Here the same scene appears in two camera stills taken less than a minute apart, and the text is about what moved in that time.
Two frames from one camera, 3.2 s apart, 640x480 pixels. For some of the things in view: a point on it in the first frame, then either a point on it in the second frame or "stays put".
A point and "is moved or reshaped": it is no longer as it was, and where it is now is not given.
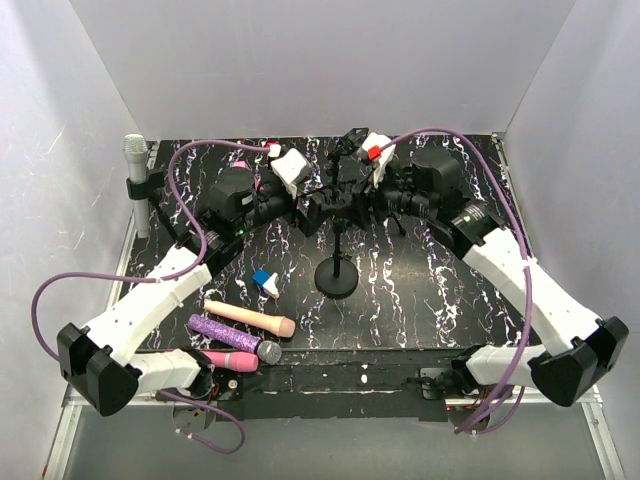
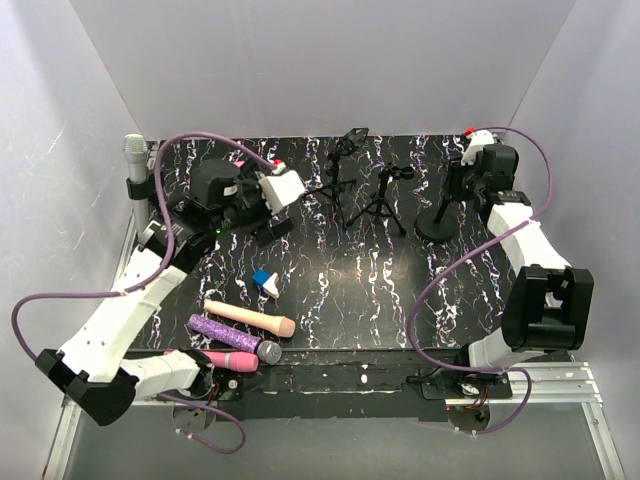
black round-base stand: x=337 y=276 is moved or reshaped
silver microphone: x=136 y=149 stays put
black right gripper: x=356 y=209 to x=454 y=173
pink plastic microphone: x=246 y=363 stays put
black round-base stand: x=152 y=189 stays put
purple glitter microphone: x=268 y=352 stays put
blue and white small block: x=262 y=278 stays put
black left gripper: x=316 y=214 to x=263 y=231
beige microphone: x=273 y=324 stays put
